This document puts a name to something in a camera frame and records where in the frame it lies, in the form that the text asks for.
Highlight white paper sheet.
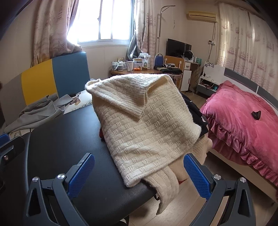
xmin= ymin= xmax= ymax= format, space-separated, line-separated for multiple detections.
xmin=64 ymin=90 xmax=94 ymax=114

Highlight small desk fan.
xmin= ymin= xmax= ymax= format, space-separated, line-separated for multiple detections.
xmin=183 ymin=50 xmax=195 ymax=62

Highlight pink ruffled blanket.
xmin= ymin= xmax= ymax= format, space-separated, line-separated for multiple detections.
xmin=200 ymin=80 xmax=278 ymax=186

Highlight beige starfish print curtain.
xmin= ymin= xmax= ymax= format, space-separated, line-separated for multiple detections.
xmin=31 ymin=0 xmax=83 ymax=67

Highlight beige ship print curtain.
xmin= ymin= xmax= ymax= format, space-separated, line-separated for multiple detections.
xmin=217 ymin=2 xmax=278 ymax=98

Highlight beige knit garment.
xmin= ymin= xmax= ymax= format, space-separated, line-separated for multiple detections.
xmin=169 ymin=137 xmax=213 ymax=185

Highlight beige curtain with grey lining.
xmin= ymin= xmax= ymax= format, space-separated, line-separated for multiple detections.
xmin=126 ymin=0 xmax=161 ymax=63

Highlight metal pole stand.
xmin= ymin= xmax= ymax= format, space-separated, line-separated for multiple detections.
xmin=158 ymin=5 xmax=176 ymax=55

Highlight cream knitted sweater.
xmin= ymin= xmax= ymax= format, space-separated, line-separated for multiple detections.
xmin=85 ymin=73 xmax=202 ymax=215

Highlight window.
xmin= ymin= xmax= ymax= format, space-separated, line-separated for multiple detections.
xmin=67 ymin=0 xmax=137 ymax=44

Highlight wooden chair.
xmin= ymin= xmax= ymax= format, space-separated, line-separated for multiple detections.
xmin=164 ymin=56 xmax=185 ymax=90

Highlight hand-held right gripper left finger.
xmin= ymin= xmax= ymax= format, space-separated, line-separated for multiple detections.
xmin=23 ymin=153 xmax=95 ymax=226

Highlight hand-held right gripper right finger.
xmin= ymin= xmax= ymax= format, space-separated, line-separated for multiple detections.
xmin=183 ymin=153 xmax=257 ymax=226

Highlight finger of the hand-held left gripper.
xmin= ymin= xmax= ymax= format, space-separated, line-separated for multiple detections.
xmin=0 ymin=133 xmax=25 ymax=181

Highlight black bag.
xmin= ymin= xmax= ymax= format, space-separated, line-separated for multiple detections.
xmin=156 ymin=66 xmax=183 ymax=75

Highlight white board with flower decal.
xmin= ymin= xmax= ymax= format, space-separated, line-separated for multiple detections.
xmin=203 ymin=61 xmax=226 ymax=84

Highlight white cabinet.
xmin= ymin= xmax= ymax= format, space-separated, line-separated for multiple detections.
xmin=180 ymin=61 xmax=199 ymax=92

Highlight white nightstand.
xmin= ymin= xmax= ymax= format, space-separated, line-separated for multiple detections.
xmin=197 ymin=76 xmax=218 ymax=96

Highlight black monitor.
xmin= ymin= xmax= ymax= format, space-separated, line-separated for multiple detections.
xmin=166 ymin=38 xmax=192 ymax=58

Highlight bed with grey headboard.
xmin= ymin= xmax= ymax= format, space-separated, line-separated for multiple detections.
xmin=208 ymin=67 xmax=278 ymax=205

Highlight wall air conditioner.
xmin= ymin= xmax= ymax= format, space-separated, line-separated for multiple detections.
xmin=186 ymin=11 xmax=218 ymax=22

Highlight grey cloth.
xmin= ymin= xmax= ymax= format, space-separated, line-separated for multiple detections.
xmin=4 ymin=93 xmax=75 ymax=133

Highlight dark clothes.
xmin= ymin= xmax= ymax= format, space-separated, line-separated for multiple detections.
xmin=181 ymin=92 xmax=210 ymax=139

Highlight white carton box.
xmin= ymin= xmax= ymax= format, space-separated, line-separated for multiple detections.
xmin=139 ymin=53 xmax=151 ymax=70

